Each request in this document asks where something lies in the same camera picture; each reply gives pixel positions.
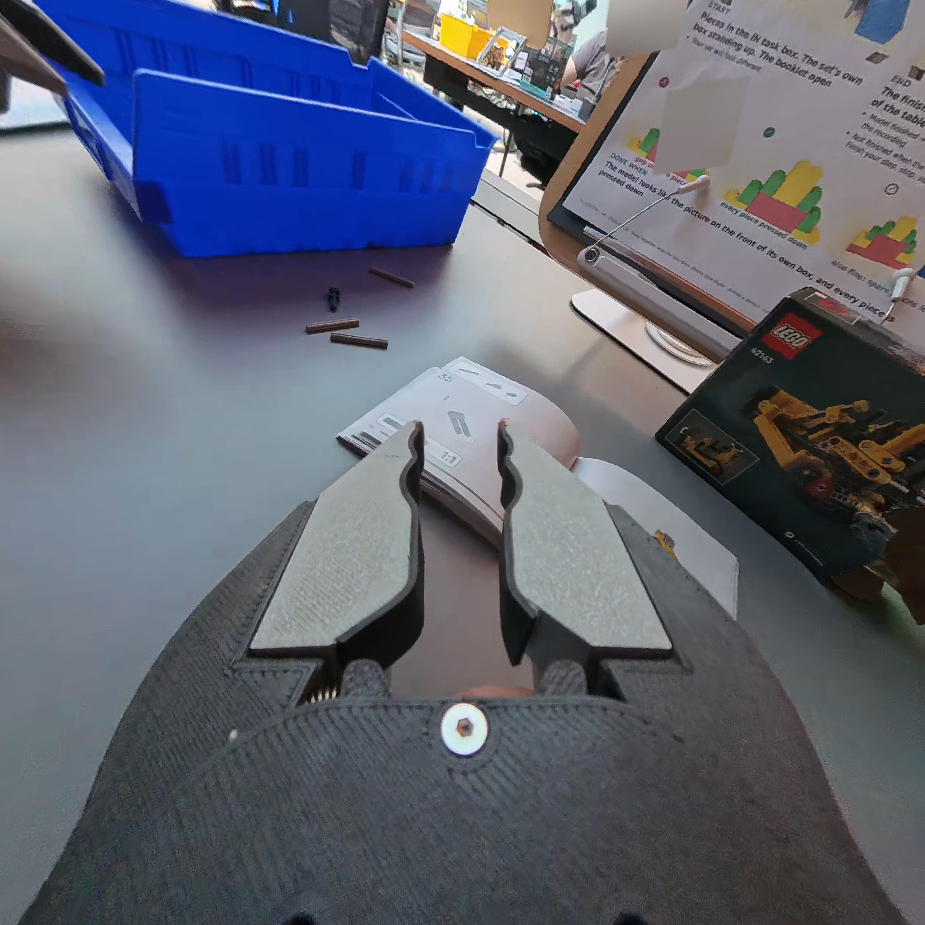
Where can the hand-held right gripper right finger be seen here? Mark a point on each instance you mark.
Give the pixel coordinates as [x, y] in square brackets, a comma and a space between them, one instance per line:
[578, 578]

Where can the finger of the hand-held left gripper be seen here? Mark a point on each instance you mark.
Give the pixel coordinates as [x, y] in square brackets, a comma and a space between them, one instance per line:
[36, 50]

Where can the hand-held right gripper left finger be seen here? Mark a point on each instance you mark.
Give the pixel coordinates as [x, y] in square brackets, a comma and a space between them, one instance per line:
[339, 571]

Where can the lego instruction booklet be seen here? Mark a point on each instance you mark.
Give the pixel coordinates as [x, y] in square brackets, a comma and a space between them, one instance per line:
[477, 405]

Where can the dark lego axle rod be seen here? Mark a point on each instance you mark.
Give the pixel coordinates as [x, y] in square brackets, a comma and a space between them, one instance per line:
[359, 341]
[332, 325]
[391, 277]

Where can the black lego set box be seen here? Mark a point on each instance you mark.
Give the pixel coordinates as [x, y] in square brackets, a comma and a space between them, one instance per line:
[795, 448]

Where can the small black lego pin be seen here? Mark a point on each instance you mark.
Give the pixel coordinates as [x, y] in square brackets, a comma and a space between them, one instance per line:
[333, 298]

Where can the instruction sheet on stand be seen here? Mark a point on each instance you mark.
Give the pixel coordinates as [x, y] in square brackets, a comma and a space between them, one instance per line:
[636, 325]

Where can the blue plastic bin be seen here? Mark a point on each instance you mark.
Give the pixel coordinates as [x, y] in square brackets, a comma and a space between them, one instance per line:
[289, 181]

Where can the yellow storage bin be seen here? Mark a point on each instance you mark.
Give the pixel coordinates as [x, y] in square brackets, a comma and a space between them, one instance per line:
[462, 35]

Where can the background work table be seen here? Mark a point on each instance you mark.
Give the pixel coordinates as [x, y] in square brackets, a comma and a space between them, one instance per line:
[498, 90]

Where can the printed instruction sheet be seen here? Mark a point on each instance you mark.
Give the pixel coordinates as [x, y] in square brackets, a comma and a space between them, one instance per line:
[795, 130]

